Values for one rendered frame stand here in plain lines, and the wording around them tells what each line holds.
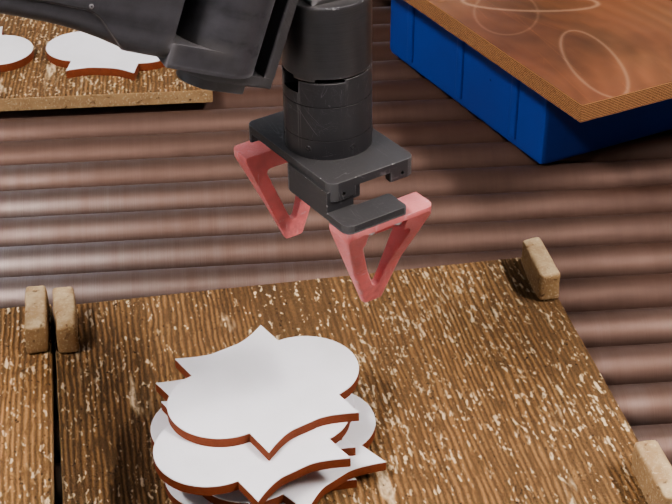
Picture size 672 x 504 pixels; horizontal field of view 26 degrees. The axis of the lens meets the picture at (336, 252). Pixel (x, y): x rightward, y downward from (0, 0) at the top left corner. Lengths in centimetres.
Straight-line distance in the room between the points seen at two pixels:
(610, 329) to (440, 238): 19
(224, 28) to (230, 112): 68
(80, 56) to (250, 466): 74
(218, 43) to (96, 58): 75
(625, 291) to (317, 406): 36
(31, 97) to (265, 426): 65
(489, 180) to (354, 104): 51
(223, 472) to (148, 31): 30
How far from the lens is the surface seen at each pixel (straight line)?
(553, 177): 143
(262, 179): 100
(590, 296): 126
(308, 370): 104
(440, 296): 121
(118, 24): 83
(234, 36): 85
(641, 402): 115
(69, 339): 115
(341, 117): 91
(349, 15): 88
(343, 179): 90
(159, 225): 135
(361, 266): 93
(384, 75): 162
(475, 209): 137
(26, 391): 112
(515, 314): 119
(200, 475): 97
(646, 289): 127
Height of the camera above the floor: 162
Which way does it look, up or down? 33 degrees down
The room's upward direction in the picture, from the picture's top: straight up
